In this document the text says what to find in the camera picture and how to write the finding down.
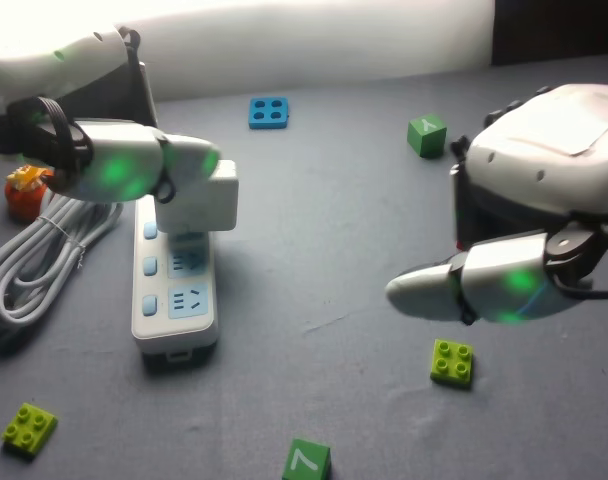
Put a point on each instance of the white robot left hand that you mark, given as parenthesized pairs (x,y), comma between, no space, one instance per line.
(114,160)

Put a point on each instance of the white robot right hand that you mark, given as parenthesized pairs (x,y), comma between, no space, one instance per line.
(534,150)

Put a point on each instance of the white power adapter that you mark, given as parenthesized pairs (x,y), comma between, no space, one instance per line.
(209,205)

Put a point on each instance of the white power strip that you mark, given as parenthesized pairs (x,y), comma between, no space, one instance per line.
(184,320)

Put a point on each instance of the orange round toy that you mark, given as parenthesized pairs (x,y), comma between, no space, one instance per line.
(24,200)

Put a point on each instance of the green cube with letter Y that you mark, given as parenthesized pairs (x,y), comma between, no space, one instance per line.
(426,137)

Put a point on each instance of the blue four-hole block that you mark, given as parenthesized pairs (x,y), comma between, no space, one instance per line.
(268,114)

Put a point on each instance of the lime toy brick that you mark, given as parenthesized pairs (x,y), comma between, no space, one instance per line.
(29,431)
(451,365)

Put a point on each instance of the green cube with seven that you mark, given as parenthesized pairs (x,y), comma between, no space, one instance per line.
(306,462)

